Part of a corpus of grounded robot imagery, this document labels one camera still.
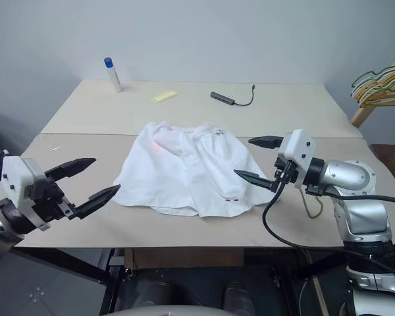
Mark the black metal table frame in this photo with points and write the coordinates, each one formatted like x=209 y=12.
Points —
x=85 y=268

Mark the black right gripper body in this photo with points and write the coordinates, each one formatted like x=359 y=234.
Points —
x=284 y=172

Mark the white shorts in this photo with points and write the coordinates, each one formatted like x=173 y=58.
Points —
x=184 y=174

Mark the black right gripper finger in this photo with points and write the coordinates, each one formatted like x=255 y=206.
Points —
x=268 y=142
x=255 y=179

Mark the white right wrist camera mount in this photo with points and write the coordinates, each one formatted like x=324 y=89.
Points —
x=298 y=145

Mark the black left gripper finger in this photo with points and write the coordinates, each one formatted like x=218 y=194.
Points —
x=72 y=166
x=97 y=199

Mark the light wooden slat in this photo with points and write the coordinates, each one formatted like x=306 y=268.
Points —
x=317 y=289

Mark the white tube with blue cap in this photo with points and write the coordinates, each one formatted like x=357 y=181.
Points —
x=113 y=77

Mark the grey robot torso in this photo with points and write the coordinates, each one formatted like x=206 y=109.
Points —
x=171 y=312

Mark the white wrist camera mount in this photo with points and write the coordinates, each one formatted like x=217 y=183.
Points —
x=18 y=176
x=298 y=145

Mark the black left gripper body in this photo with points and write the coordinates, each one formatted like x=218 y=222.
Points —
x=44 y=197

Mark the light wooden clothes rack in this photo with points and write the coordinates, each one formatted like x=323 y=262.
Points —
x=365 y=110

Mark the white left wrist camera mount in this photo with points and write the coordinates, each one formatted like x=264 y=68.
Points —
x=18 y=176

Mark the brown wooden furniture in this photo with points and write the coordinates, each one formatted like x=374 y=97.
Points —
x=390 y=158

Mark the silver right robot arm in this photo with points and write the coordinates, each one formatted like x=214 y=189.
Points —
x=349 y=174

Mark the pale yellow pad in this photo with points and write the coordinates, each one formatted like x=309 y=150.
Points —
x=164 y=96

